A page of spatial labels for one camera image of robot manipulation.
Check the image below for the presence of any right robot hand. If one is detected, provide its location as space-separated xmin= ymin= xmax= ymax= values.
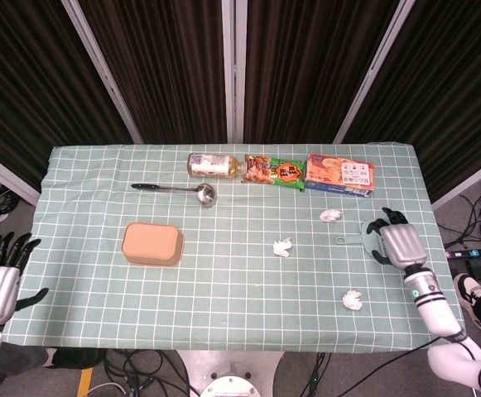
xmin=368 ymin=207 xmax=429 ymax=269

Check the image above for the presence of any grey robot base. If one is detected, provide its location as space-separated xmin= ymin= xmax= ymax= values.
xmin=176 ymin=350 xmax=285 ymax=397

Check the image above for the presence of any black power strip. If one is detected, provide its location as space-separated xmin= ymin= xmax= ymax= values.
xmin=444 ymin=246 xmax=481 ymax=261

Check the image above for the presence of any white black sneaker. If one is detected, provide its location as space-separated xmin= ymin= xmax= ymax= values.
xmin=452 ymin=273 xmax=481 ymax=334

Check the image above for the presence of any orange blue cracker box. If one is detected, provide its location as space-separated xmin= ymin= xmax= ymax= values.
xmin=304 ymin=153 xmax=377 ymax=199

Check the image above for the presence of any green orange snack bag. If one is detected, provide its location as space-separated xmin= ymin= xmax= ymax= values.
xmin=242 ymin=153 xmax=310 ymax=193

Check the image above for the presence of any dark corrugated partition panel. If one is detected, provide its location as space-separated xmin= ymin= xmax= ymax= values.
xmin=0 ymin=0 xmax=132 ymax=192
xmin=243 ymin=0 xmax=403 ymax=145
xmin=78 ymin=0 xmax=229 ymax=145
xmin=342 ymin=0 xmax=481 ymax=200

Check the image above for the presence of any brown paper box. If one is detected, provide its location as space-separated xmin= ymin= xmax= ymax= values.
xmin=122 ymin=222 xmax=185 ymax=267

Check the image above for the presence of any green white checked tablecloth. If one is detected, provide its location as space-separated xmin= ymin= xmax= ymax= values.
xmin=0 ymin=142 xmax=469 ymax=356

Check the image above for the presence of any clear tea bottle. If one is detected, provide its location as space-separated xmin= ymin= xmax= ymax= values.
xmin=187 ymin=152 xmax=250 ymax=180

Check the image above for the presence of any white partition bottom rail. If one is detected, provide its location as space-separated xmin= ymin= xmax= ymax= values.
xmin=0 ymin=144 xmax=42 ymax=207
xmin=430 ymin=153 xmax=481 ymax=210

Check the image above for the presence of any white partition post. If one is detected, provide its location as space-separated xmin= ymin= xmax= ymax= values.
xmin=332 ymin=0 xmax=416 ymax=145
xmin=60 ymin=0 xmax=144 ymax=145
xmin=221 ymin=0 xmax=247 ymax=145

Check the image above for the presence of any steel ladle black handle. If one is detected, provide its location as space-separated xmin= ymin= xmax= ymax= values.
xmin=130 ymin=182 xmax=218 ymax=208

